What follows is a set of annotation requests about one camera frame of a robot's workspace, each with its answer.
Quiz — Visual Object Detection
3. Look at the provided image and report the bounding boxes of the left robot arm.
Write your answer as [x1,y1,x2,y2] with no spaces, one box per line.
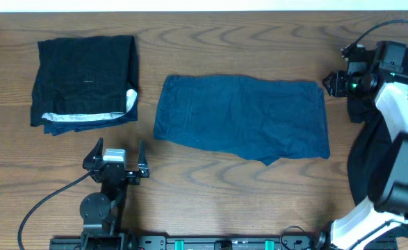
[79,138,150,250]

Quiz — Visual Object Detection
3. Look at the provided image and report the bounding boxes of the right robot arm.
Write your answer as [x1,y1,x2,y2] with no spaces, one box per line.
[311,41,408,249]

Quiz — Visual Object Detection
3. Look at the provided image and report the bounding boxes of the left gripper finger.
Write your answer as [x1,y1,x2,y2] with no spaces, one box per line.
[83,137,104,163]
[138,140,148,172]

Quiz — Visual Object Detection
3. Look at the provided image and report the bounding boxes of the folded black shorts white trim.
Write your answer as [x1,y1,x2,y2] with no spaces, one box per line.
[30,35,139,135]

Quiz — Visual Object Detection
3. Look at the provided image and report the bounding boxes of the black mounting rail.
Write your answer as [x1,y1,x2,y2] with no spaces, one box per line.
[49,235,399,250]

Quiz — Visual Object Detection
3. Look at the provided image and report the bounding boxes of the blue denim shorts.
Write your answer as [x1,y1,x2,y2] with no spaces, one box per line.
[154,75,330,165]

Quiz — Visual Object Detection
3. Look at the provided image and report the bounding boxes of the black garment pile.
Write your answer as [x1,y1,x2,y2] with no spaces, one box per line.
[347,48,408,238]

